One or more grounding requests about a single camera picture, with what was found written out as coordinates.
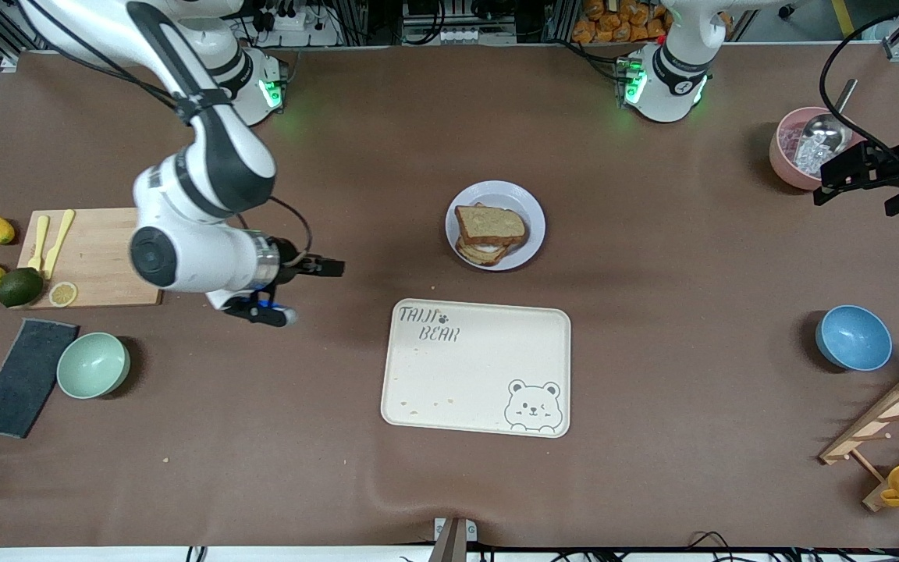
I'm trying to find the brown toast bread slice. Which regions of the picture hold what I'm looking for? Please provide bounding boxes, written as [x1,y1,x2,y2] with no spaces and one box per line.
[455,233,521,268]
[453,204,530,249]

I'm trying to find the white round plate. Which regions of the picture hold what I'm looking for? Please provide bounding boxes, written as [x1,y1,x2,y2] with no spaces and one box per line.
[445,180,547,272]

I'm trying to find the crumpled silver foil pieces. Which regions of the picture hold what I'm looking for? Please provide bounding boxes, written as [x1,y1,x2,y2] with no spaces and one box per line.
[777,125,837,178]

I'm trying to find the metal scoop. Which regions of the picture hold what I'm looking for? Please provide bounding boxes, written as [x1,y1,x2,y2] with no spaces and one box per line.
[797,77,859,158]

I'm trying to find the pink bowl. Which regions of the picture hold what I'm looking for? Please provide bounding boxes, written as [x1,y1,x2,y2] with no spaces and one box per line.
[768,106,860,191]

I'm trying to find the blue bowl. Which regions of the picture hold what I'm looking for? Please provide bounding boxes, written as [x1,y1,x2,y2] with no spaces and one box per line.
[814,304,894,373]

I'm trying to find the cream bear print tray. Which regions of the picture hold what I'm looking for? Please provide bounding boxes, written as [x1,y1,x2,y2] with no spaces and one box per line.
[380,298,573,439]

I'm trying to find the wooden cutting board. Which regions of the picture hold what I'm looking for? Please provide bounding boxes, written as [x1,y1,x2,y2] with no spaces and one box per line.
[16,205,165,311]

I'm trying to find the wooden dish rack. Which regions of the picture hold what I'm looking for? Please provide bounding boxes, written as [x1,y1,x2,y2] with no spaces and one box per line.
[818,358,899,514]

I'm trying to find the pale green bowl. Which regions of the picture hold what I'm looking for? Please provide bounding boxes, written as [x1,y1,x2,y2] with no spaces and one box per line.
[55,331,132,401]

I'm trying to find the yellow plastic knife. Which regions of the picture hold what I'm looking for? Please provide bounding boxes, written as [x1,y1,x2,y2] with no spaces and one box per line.
[42,208,76,280]

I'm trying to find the white power strip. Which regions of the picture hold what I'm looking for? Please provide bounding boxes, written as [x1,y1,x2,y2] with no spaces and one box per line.
[250,0,342,48]

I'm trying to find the yellow plastic fork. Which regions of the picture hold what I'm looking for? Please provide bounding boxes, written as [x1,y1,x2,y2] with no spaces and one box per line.
[26,215,52,272]

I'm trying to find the green avocado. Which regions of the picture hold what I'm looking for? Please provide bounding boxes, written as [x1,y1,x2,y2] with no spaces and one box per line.
[0,266,45,308]

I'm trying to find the orange snack bag pile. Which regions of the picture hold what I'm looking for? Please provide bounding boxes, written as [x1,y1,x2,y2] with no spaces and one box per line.
[571,0,673,44]

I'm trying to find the dark grey cloth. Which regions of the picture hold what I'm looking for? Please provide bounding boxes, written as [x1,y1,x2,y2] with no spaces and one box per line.
[0,318,80,440]

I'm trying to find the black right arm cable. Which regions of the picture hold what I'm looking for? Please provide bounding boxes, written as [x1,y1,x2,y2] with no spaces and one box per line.
[268,194,315,263]

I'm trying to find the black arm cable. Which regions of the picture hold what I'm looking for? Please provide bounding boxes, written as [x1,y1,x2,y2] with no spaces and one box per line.
[268,194,315,263]
[818,0,899,169]

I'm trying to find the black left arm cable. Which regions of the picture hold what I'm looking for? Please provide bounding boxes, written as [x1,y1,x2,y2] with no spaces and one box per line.
[818,0,899,169]

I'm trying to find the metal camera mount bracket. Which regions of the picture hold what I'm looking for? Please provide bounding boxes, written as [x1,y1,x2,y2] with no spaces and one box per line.
[432,516,478,562]

